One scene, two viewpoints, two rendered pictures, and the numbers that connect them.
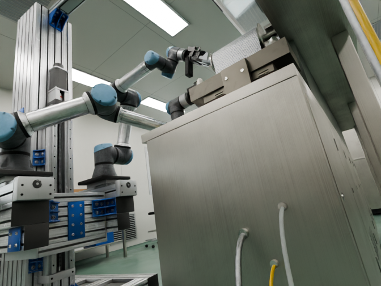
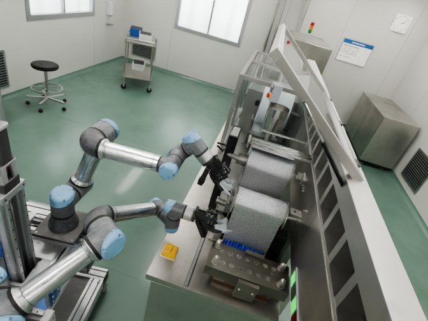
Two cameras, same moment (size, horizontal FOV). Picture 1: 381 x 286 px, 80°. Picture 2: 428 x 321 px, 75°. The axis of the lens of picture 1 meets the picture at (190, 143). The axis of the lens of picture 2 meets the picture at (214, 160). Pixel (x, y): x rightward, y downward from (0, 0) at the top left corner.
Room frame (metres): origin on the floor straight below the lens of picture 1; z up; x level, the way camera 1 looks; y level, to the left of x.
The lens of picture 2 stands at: (0.16, 0.48, 2.12)
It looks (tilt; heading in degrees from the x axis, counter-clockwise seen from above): 32 degrees down; 330
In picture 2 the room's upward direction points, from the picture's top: 16 degrees clockwise
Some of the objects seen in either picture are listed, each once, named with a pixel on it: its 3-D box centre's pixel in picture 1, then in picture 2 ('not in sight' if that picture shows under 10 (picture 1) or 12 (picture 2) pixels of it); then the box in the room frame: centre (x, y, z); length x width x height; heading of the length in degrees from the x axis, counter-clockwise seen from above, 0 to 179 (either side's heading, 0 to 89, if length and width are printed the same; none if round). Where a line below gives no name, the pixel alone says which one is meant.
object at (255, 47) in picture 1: (240, 72); (249, 234); (0.92, -0.28, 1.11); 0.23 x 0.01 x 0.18; 54
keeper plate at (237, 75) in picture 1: (236, 78); (245, 291); (0.72, -0.20, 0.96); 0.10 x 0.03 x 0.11; 54
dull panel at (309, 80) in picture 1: (331, 122); (286, 156); (1.71, -1.12, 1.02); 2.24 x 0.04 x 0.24; 144
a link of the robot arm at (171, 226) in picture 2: (177, 123); (171, 220); (1.16, 0.05, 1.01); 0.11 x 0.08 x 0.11; 23
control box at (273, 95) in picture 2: not in sight; (273, 92); (1.47, -0.55, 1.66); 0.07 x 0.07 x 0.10; 72
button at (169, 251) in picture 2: not in sight; (169, 251); (1.05, 0.07, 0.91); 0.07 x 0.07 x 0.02; 54
